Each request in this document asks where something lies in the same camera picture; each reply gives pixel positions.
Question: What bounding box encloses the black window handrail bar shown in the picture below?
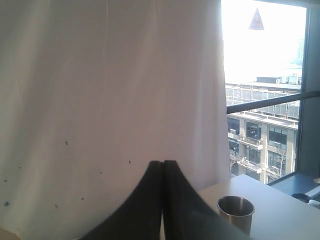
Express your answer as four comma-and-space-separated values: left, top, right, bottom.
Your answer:
226, 90, 320, 115

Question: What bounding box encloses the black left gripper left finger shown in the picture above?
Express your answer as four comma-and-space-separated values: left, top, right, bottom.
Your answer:
81, 161, 164, 240

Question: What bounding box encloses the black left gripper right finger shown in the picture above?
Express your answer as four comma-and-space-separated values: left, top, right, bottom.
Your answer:
162, 160, 250, 240

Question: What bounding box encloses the stainless steel tumbler cup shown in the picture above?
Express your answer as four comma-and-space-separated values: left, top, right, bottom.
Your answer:
217, 195, 255, 236

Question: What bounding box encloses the white hanging curtain sheet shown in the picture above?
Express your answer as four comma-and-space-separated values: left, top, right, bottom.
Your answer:
0, 0, 231, 240

